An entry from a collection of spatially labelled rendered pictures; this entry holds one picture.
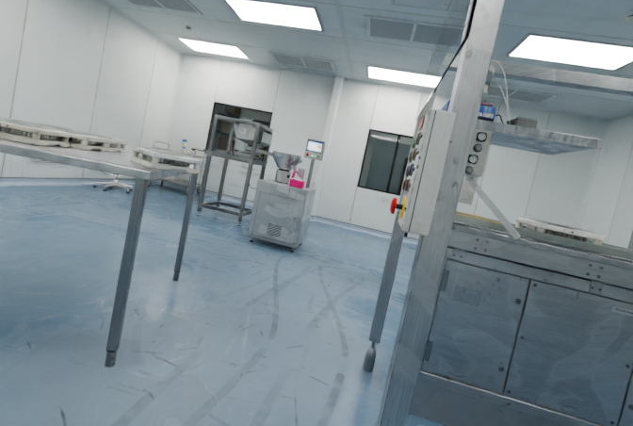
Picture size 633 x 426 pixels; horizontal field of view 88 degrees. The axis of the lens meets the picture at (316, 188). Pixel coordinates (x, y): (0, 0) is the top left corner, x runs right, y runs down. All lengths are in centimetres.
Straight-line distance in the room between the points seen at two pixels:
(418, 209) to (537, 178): 650
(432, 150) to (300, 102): 627
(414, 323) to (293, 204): 310
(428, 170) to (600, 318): 131
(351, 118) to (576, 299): 547
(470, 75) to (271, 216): 331
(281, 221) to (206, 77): 462
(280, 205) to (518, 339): 281
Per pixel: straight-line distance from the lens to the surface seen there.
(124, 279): 166
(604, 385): 199
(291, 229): 390
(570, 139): 165
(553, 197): 729
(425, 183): 71
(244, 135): 496
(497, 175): 693
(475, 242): 157
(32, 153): 171
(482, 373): 182
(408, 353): 91
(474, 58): 89
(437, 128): 72
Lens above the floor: 101
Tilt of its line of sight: 3 degrees down
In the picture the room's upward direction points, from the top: 12 degrees clockwise
